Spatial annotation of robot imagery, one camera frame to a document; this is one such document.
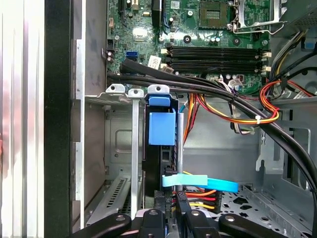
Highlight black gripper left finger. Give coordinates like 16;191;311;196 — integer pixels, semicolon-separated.
70;209;166;238

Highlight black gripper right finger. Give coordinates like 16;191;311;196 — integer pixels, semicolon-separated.
176;191;288;238

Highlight disk power wire black plug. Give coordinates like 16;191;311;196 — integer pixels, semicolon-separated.
153;171;223;219

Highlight blue data wire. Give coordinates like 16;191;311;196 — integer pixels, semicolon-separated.
160;173;239;193

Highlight hard disk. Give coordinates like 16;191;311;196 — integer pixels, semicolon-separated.
142;94;185;214

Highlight silver disk bay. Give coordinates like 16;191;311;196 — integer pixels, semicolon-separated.
84;83;186;226

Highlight silver drive cage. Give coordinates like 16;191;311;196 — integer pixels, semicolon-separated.
255;98;317;191

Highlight black PC case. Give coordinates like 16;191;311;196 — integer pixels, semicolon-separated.
44;0;317;238

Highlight white-clip RAM slot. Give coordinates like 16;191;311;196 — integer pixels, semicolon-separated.
160;49;272;60
160;63;272;75

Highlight black-clip RAM slot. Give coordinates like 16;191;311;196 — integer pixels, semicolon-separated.
166;44;263;53
167;58;263;68

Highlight blue board data port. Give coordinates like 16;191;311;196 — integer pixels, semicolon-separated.
125;51;139;62

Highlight green motherboard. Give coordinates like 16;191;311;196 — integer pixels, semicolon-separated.
106;0;272;95

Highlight thin metal locking lever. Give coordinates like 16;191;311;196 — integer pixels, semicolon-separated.
232;21;288;34

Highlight CPU socket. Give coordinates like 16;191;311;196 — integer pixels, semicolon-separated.
199;1;228;29

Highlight metal socket cover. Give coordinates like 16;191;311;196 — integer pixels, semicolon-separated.
232;0;278;28

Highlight grey power supply unit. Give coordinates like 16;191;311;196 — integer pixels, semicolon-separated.
268;0;317;38

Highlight red orange yellow wire bundle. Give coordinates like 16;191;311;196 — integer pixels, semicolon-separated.
183;80;314;139

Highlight thick black cable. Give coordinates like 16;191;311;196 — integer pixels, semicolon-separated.
119;58;317;191
106;71;317;199

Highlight white cable tag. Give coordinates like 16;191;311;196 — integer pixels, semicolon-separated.
148;55;162;69

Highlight yellow black power wires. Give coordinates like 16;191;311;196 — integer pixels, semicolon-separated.
269;28;309;77

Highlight black power supply cable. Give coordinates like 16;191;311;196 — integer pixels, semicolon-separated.
269;48;317;84

